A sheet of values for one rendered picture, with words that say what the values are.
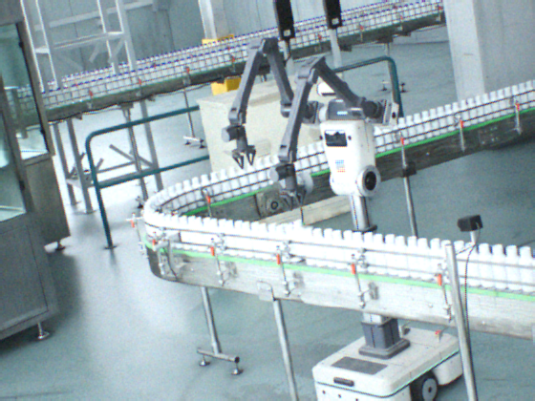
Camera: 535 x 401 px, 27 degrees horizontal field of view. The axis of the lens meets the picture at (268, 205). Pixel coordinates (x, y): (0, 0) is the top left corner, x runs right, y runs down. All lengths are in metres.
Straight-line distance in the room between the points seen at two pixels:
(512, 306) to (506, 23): 6.81
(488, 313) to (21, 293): 4.16
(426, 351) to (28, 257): 3.15
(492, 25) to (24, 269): 5.22
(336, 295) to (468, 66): 6.25
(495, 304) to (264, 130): 4.97
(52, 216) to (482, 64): 4.26
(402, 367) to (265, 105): 3.90
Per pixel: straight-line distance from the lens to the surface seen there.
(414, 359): 5.64
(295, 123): 4.86
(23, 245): 7.69
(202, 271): 5.47
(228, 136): 5.17
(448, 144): 7.15
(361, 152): 5.38
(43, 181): 9.99
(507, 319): 4.28
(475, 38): 10.66
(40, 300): 7.81
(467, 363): 3.82
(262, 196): 6.39
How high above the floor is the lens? 2.49
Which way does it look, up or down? 14 degrees down
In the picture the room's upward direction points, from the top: 11 degrees counter-clockwise
